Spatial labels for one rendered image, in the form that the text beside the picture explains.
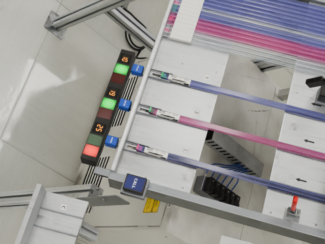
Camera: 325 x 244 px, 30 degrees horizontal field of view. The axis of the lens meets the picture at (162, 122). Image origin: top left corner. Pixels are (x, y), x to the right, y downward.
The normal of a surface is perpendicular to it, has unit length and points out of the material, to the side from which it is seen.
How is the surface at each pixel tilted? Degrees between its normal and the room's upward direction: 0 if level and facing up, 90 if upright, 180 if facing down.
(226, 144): 0
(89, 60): 0
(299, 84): 45
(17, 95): 0
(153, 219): 90
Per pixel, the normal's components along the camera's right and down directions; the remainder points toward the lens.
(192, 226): 0.69, -0.13
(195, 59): 0.01, -0.44
